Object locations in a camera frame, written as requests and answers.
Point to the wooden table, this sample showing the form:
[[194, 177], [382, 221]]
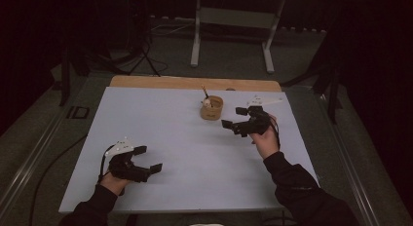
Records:
[[168, 82]]

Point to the person's left hand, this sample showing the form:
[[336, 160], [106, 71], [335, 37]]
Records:
[[113, 183]]

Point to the small white figurine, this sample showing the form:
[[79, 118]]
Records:
[[206, 103]]

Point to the black floor plate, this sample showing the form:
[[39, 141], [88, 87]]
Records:
[[78, 112]]

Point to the black tripod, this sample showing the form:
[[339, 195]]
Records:
[[142, 47]]

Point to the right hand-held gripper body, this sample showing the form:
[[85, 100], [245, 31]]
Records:
[[255, 123]]

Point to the metal floor rail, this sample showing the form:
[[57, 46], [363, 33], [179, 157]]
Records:
[[350, 164], [29, 164]]

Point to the pale blue board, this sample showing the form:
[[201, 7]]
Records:
[[195, 174]]

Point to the black stand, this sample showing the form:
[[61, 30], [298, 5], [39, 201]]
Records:
[[332, 89], [65, 80]]

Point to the person's right hand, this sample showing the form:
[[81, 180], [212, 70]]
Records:
[[268, 144]]

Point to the white metal stand frame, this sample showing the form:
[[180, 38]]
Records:
[[237, 18]]

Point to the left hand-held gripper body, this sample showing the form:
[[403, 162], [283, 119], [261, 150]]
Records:
[[128, 169]]

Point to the wooden pen holder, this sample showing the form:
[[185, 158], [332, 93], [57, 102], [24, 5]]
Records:
[[211, 113]]

